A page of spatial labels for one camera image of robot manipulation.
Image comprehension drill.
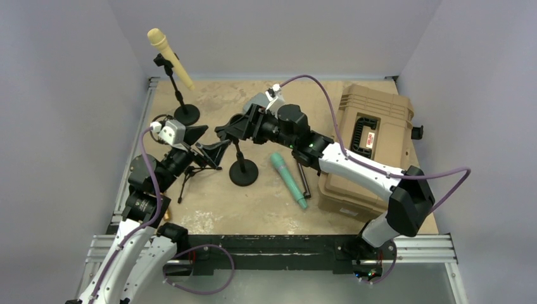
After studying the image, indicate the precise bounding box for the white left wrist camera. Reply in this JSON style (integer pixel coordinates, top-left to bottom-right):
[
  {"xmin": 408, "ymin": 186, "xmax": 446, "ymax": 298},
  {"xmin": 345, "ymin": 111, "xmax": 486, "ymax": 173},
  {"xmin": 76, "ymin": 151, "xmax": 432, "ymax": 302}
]
[{"xmin": 150, "ymin": 119, "xmax": 186, "ymax": 148}]

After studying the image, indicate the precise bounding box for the dark metal door handle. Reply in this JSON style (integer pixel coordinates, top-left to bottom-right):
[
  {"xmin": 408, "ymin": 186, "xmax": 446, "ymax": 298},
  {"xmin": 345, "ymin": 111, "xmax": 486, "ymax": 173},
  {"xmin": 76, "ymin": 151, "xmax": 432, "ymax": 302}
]
[{"xmin": 296, "ymin": 161, "xmax": 312, "ymax": 200}]

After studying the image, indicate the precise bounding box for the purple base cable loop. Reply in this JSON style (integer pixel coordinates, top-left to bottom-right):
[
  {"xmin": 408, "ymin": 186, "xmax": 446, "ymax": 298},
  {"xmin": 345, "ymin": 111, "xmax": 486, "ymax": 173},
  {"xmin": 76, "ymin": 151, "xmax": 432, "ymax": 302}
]
[{"xmin": 161, "ymin": 244, "xmax": 236, "ymax": 296}]

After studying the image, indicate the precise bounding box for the mint green microphone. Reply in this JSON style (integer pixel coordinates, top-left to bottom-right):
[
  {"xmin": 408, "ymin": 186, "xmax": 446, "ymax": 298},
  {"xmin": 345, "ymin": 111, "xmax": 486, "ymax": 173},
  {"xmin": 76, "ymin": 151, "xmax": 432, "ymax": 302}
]
[{"xmin": 270, "ymin": 153, "xmax": 308, "ymax": 210}]

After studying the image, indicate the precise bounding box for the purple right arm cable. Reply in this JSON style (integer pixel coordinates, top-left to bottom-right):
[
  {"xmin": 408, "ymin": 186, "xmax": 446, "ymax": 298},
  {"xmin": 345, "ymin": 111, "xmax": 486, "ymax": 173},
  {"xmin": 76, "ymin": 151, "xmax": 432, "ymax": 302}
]
[{"xmin": 278, "ymin": 74, "xmax": 472, "ymax": 215}]

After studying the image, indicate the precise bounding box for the cream yellow microphone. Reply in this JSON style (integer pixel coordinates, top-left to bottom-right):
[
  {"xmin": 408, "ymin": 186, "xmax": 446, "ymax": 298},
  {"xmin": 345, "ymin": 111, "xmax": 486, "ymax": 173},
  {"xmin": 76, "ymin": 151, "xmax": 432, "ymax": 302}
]
[{"xmin": 147, "ymin": 28, "xmax": 195, "ymax": 91}]

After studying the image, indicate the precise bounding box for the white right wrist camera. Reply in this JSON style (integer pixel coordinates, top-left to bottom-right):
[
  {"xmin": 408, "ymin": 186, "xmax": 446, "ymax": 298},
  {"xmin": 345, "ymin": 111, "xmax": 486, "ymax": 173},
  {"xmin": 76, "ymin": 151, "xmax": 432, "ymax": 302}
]
[{"xmin": 265, "ymin": 84, "xmax": 286, "ymax": 116}]

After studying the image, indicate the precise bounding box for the gold brown microphone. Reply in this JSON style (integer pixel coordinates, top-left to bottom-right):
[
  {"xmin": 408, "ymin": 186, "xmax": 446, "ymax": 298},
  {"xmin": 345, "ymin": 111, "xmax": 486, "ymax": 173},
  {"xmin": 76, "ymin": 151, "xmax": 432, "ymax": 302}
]
[{"xmin": 163, "ymin": 210, "xmax": 171, "ymax": 222}]

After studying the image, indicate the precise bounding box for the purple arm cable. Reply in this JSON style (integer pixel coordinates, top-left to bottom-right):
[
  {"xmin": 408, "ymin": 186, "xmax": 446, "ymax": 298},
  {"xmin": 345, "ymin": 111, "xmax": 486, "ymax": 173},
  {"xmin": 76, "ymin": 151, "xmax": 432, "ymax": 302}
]
[
  {"xmin": 86, "ymin": 127, "xmax": 163, "ymax": 304},
  {"xmin": 278, "ymin": 74, "xmax": 472, "ymax": 215}
]

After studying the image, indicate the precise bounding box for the black tripod shock-mount stand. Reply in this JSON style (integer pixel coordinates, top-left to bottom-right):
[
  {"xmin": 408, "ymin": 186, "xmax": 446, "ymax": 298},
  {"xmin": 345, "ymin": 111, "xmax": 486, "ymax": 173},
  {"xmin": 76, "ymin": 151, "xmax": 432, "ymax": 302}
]
[{"xmin": 150, "ymin": 114, "xmax": 223, "ymax": 205}]

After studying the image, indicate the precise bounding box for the black round-base stand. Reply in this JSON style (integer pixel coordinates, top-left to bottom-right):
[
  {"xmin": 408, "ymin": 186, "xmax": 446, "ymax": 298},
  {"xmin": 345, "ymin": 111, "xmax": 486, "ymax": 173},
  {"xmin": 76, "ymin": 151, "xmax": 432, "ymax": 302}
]
[
  {"xmin": 215, "ymin": 127, "xmax": 258, "ymax": 187},
  {"xmin": 153, "ymin": 54, "xmax": 200, "ymax": 126}
]

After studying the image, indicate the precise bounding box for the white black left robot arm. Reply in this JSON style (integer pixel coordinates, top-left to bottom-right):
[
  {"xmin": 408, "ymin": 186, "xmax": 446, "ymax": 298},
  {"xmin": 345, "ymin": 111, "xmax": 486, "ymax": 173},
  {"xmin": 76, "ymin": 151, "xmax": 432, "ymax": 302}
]
[{"xmin": 71, "ymin": 120, "xmax": 236, "ymax": 303}]

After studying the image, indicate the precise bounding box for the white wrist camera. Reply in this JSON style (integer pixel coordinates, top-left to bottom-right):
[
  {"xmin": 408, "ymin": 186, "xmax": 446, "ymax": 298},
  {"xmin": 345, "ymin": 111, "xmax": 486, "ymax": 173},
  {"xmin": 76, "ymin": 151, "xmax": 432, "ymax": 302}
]
[
  {"xmin": 265, "ymin": 84, "xmax": 286, "ymax": 116},
  {"xmin": 150, "ymin": 119, "xmax": 186, "ymax": 148}
]

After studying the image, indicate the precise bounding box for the tan hard equipment case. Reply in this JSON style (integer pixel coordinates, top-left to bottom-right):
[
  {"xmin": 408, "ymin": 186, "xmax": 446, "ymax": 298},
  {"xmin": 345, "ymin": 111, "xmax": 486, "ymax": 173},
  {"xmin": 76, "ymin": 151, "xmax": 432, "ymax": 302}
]
[{"xmin": 318, "ymin": 84, "xmax": 414, "ymax": 222}]

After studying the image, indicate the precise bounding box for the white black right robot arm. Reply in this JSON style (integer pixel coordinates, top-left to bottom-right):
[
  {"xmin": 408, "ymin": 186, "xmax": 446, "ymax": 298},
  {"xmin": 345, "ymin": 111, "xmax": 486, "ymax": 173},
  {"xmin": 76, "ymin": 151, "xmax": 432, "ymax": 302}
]
[{"xmin": 215, "ymin": 104, "xmax": 435, "ymax": 258}]

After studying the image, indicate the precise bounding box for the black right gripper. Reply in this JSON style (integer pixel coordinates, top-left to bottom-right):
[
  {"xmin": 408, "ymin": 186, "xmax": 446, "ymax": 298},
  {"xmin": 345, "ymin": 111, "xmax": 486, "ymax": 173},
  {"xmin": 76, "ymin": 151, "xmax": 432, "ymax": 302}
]
[{"xmin": 226, "ymin": 104, "xmax": 296, "ymax": 149}]

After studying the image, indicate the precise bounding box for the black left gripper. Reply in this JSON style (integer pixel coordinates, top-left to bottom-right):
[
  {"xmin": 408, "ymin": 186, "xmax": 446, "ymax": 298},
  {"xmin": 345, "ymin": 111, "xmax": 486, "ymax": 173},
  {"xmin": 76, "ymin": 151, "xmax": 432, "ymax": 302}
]
[{"xmin": 155, "ymin": 125, "xmax": 229, "ymax": 193}]

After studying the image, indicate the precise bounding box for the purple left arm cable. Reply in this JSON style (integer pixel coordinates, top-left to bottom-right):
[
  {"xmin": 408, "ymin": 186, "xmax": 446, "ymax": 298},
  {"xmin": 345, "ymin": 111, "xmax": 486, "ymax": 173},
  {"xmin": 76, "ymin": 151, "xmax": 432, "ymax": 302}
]
[{"xmin": 86, "ymin": 127, "xmax": 163, "ymax": 304}]

